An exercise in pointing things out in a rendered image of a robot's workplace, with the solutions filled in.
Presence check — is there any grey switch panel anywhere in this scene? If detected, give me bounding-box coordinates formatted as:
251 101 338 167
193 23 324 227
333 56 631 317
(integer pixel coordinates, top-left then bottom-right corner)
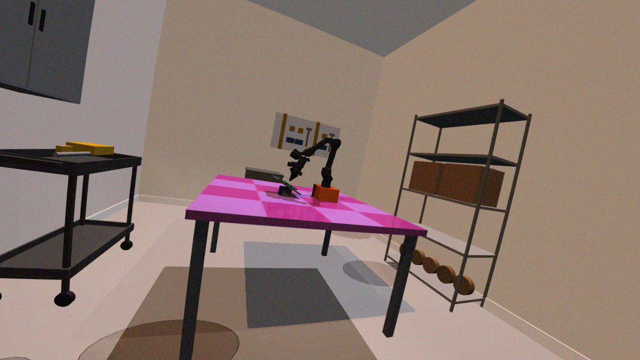
271 175 301 198

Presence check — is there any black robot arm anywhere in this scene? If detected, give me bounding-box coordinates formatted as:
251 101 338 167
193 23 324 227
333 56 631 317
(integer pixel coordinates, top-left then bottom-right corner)
287 137 341 188

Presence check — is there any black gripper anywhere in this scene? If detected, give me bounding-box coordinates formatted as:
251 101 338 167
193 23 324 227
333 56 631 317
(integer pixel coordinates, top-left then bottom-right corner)
289 162 304 181

